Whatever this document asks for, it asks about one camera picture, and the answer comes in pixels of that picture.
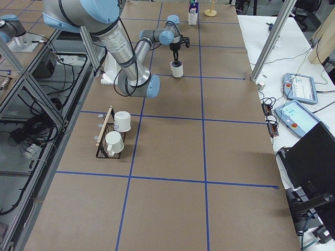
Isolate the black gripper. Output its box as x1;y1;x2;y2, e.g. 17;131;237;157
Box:
170;36;190;64

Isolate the white mug grey inside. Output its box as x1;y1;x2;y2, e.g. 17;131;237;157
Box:
170;61;184;78

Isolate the blue white milk carton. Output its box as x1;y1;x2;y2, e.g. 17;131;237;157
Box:
188;0;198;25

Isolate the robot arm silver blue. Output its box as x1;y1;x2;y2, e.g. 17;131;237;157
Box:
42;1;189;98
1;14;27;43

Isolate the wooden cup tree stand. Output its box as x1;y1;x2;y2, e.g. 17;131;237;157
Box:
204;0;217;17

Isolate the small silver metal cup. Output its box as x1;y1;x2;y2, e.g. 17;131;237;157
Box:
257;82;265;90

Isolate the white mug far on rack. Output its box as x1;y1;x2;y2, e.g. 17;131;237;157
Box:
114;111;131;132

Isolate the white mug on rack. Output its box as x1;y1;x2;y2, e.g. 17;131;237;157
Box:
105;131;124;156
114;111;131;132

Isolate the white mug near on rack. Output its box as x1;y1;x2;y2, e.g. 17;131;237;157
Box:
105;131;124;156

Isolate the black power strip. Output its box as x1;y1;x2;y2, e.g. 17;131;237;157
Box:
261;103;279;138

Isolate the far teach pendant tablet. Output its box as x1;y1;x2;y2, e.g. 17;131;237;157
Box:
283;73;318;105

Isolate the teach pendant tablet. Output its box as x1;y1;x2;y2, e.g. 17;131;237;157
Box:
283;73;318;105
275;99;321;138

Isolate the near teach pendant tablet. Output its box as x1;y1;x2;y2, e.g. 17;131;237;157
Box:
275;99;321;138

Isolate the black monitor on stand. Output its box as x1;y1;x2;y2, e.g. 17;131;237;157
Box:
278;122;334;238

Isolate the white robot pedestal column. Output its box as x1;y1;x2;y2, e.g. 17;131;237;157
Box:
100;52;121;85

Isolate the black wire mug rack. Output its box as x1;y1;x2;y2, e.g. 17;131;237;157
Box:
95;106;131;158

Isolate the aluminium frame post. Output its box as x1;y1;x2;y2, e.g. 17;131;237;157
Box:
250;0;297;82

